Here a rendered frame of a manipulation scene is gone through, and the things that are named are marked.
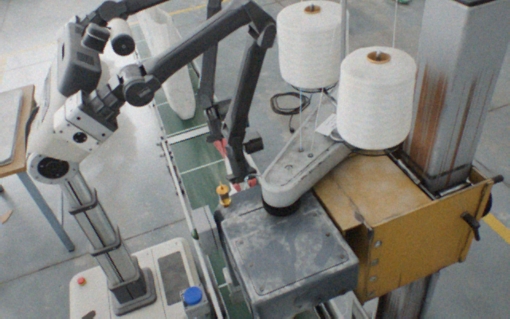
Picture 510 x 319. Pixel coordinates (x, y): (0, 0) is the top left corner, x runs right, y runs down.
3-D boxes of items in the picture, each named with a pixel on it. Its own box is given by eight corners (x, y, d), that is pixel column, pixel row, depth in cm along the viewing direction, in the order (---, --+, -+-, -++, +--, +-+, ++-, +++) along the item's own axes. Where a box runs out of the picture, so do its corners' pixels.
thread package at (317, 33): (270, 69, 107) (264, 5, 96) (327, 53, 111) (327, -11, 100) (297, 101, 95) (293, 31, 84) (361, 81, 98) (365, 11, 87)
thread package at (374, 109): (323, 121, 87) (323, 49, 77) (382, 102, 90) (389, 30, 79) (360, 163, 76) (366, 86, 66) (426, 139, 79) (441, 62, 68)
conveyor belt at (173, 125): (131, 33, 449) (128, 25, 443) (166, 24, 457) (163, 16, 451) (170, 149, 285) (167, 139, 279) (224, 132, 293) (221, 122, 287)
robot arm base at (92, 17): (72, 25, 148) (100, 46, 156) (88, 9, 147) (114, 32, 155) (72, 16, 154) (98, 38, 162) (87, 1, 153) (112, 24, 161)
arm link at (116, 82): (103, 84, 110) (107, 95, 106) (131, 59, 109) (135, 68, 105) (129, 103, 117) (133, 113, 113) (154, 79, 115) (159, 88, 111)
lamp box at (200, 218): (198, 234, 104) (190, 210, 99) (214, 227, 105) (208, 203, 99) (205, 256, 99) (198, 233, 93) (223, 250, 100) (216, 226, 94)
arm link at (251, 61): (247, 7, 115) (263, 23, 108) (265, 9, 118) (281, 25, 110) (217, 131, 139) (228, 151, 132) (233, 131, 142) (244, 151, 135)
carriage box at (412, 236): (318, 237, 125) (316, 161, 105) (412, 200, 132) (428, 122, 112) (362, 306, 107) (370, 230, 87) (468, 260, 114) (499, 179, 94)
